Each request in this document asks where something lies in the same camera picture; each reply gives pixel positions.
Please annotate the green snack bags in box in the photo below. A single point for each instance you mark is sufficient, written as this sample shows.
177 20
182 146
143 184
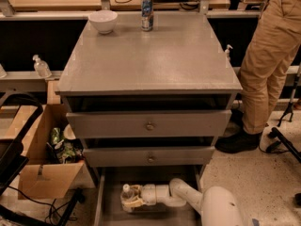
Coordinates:
63 147

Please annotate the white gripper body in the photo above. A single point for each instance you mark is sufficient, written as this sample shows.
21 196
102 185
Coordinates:
149 193

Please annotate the black shoe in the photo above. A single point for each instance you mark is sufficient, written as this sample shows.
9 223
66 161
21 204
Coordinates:
240 142

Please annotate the grey middle drawer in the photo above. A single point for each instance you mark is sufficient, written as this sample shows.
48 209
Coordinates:
148 156

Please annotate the grey open bottom drawer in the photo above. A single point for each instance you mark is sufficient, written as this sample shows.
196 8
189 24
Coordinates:
110 212

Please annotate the clear plastic water bottle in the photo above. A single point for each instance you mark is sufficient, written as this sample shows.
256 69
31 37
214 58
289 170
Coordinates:
127 195

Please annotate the grey top drawer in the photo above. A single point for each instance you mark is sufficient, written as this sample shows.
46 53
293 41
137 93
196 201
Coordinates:
211 123

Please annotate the brown cardboard box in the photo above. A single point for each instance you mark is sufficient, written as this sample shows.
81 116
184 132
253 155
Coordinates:
42 178

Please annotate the grey drawer cabinet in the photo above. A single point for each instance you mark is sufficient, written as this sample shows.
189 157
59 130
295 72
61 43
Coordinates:
178 66

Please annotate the white ceramic bowl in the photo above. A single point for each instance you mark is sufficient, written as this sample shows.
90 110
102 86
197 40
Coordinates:
104 21

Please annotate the person in khaki trousers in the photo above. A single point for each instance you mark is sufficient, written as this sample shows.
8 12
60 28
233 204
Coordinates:
271 52

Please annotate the blue drink can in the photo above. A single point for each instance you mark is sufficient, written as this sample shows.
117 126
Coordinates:
147 15

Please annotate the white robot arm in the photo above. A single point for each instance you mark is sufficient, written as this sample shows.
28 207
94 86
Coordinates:
217 206

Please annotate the black tripod stand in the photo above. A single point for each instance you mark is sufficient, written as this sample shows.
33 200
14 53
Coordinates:
288 111

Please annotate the small white pump bottle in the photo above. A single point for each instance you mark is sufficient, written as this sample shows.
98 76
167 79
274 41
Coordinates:
227 51

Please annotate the clear pump sanitizer bottle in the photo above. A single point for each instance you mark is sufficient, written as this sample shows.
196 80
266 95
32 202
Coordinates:
41 67

